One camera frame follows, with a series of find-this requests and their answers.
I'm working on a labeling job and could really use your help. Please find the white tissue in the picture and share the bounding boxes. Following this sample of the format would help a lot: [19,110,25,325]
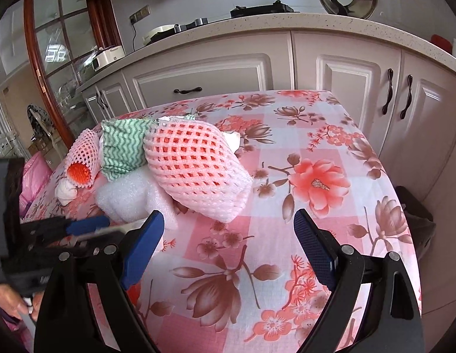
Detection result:
[54,178,77,207]

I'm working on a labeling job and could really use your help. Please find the pink foam net orange core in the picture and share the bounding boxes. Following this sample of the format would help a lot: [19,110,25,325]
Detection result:
[64,129,100,188]

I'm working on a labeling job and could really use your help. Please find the pink lined trash bin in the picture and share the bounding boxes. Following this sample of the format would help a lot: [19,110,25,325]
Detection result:
[19,152,52,218]

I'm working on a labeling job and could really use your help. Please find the white kitchen cabinets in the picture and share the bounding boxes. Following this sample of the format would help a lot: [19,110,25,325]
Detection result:
[81,14,456,313]

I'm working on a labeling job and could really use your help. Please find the person's left hand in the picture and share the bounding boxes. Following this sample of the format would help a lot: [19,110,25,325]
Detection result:
[0,284,44,324]

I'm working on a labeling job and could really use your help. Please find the white foam sheet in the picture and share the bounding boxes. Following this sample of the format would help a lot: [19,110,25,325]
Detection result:
[96,165,178,229]

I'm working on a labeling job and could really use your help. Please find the green zigzag cloth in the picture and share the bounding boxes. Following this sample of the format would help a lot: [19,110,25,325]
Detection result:
[99,118,156,182]

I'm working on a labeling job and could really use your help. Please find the large pink foam net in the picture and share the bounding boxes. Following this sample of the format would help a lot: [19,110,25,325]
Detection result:
[143,118,253,223]

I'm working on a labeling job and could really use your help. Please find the dining chair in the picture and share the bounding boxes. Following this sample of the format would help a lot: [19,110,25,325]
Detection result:
[26,104,55,140]

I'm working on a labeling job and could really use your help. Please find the pink floral tablecloth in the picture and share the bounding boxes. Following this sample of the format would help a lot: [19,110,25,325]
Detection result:
[21,88,423,353]

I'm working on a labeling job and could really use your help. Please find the white rice cooker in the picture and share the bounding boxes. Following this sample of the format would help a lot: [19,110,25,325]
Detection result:
[91,46,126,72]

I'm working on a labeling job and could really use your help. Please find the wooden glass sliding door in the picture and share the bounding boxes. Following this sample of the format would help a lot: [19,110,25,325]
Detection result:
[23,0,122,147]

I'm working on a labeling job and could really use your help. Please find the white pan on stove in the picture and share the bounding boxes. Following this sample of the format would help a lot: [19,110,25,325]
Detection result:
[143,25,175,46]

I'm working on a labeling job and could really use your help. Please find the black gas stove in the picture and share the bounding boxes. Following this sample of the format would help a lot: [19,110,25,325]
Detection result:
[142,0,299,45]

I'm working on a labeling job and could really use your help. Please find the black drawer handle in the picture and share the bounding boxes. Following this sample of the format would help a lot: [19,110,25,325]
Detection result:
[173,86,203,95]

